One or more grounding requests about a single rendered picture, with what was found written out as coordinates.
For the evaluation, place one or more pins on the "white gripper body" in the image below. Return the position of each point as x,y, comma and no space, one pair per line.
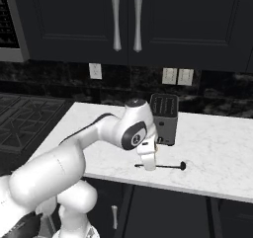
148,160

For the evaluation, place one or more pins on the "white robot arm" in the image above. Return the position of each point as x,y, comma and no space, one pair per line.
49,173

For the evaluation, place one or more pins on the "black ladle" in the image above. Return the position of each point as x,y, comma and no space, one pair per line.
171,166

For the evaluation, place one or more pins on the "grey toaster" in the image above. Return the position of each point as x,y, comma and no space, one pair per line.
165,123

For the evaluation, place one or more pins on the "dark base cupboard door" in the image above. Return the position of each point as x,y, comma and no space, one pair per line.
107,196

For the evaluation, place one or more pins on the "dark base cupboard front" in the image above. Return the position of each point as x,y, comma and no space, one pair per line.
235,220

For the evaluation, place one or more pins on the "black hob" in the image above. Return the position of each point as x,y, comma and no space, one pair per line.
23,123

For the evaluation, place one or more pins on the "grey extractor hood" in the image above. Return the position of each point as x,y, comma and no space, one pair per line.
10,24

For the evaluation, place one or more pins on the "white wall switch plate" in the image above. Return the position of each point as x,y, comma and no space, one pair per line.
185,77
169,76

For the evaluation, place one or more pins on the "white wall socket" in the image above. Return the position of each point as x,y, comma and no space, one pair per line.
95,71

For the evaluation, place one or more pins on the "dark wall cupboard door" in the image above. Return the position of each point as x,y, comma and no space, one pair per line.
75,21
194,24

